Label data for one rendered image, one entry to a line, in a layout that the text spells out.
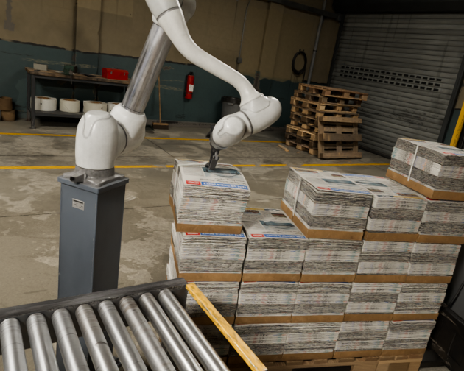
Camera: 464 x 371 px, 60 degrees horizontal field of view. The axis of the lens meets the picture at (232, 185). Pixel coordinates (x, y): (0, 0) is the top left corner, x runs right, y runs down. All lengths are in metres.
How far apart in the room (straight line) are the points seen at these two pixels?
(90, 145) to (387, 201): 1.33
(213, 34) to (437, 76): 4.58
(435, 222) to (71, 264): 1.72
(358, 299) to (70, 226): 1.42
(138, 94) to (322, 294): 1.27
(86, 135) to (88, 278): 0.61
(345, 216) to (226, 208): 0.57
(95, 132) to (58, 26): 6.42
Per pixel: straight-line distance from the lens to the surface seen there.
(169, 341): 1.21
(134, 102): 1.81
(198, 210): 1.70
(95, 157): 1.68
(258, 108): 1.54
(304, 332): 2.19
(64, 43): 8.05
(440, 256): 2.36
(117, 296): 1.36
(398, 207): 2.07
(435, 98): 9.11
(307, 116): 8.26
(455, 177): 2.21
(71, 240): 1.84
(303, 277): 1.99
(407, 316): 2.45
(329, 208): 1.88
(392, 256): 2.19
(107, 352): 1.16
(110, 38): 8.22
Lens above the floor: 1.56
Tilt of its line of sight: 17 degrees down
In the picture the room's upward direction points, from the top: 9 degrees clockwise
